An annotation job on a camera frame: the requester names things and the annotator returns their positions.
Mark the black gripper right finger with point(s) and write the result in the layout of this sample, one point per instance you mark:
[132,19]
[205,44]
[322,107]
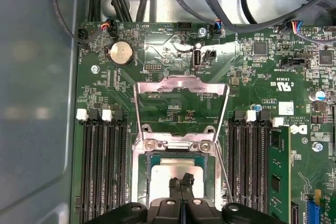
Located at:
[195,213]

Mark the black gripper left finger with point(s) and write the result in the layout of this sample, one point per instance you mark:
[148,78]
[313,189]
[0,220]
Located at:
[168,213]

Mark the silver CPU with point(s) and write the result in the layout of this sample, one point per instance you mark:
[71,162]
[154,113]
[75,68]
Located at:
[162,179]

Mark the thin metal locking lever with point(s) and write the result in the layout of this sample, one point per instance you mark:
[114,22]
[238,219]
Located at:
[226,176]

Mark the metal socket cover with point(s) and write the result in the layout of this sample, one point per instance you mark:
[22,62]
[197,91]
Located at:
[183,83]

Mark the green RAM stick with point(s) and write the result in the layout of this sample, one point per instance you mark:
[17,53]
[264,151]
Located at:
[278,161]

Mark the black expansion slot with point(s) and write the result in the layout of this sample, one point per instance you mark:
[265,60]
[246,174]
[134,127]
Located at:
[294,216]

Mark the silver mounting screw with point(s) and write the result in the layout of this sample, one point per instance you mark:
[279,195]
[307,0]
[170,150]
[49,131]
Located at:
[317,146]
[201,31]
[95,69]

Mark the white board sticker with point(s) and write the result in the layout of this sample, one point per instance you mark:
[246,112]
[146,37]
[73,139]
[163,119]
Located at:
[286,107]

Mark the internal USB port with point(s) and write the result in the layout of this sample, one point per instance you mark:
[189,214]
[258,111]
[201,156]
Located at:
[197,58]

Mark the green motherboard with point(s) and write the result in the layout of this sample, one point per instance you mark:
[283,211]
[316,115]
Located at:
[157,48]

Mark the silver coin battery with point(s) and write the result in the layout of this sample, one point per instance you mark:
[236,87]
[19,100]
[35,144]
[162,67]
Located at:
[121,52]

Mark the black open PC case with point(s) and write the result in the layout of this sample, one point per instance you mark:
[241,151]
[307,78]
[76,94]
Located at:
[31,103]

